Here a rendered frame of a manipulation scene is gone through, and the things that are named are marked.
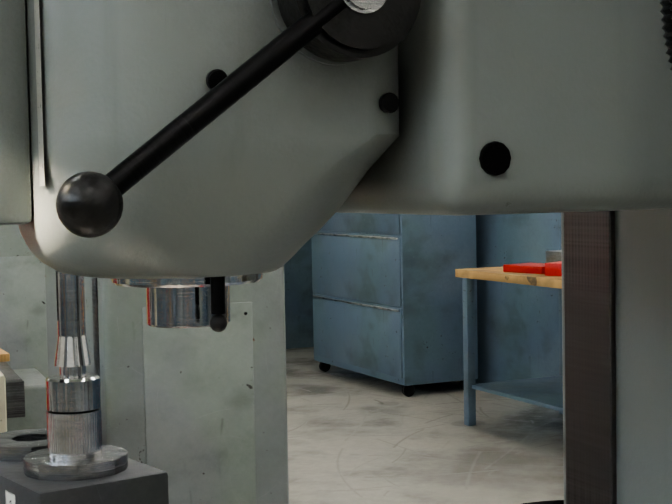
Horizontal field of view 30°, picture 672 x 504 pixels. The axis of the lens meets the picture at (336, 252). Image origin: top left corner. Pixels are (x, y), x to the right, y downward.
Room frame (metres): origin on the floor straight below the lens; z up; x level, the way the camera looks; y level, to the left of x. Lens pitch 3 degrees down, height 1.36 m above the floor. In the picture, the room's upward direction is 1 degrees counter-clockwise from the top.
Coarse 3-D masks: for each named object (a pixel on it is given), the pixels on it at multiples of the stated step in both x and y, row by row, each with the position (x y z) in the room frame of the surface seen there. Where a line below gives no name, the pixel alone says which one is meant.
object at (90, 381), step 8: (48, 376) 1.09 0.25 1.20; (56, 376) 1.09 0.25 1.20; (88, 376) 1.09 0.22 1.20; (96, 376) 1.09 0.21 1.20; (48, 384) 1.08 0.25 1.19; (56, 384) 1.07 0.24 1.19; (64, 384) 1.07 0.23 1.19; (72, 384) 1.07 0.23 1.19; (80, 384) 1.07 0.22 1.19; (88, 384) 1.07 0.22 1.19; (96, 384) 1.08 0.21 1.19
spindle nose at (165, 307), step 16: (160, 288) 0.70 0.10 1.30; (176, 288) 0.69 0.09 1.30; (192, 288) 0.69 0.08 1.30; (208, 288) 0.70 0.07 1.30; (160, 304) 0.70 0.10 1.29; (176, 304) 0.69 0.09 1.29; (192, 304) 0.69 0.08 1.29; (208, 304) 0.70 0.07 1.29; (160, 320) 0.70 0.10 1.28; (176, 320) 0.69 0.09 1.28; (192, 320) 0.69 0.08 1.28; (208, 320) 0.70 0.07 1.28
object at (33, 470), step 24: (24, 432) 1.20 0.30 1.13; (0, 456) 1.13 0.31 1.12; (24, 456) 1.13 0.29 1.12; (120, 456) 1.08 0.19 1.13; (0, 480) 1.07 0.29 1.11; (24, 480) 1.05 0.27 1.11; (48, 480) 1.05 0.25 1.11; (72, 480) 1.05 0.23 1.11; (96, 480) 1.05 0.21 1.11; (120, 480) 1.05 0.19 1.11; (144, 480) 1.06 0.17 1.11
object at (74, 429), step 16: (48, 400) 1.08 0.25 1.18; (64, 400) 1.07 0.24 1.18; (80, 400) 1.07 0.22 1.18; (96, 400) 1.08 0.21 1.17; (48, 416) 1.08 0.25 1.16; (64, 416) 1.07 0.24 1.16; (80, 416) 1.07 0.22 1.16; (96, 416) 1.08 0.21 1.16; (48, 432) 1.08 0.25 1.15; (64, 432) 1.07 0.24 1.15; (80, 432) 1.07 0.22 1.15; (96, 432) 1.08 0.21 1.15; (48, 448) 1.08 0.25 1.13; (64, 448) 1.07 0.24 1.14; (80, 448) 1.07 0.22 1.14; (96, 448) 1.08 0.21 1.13
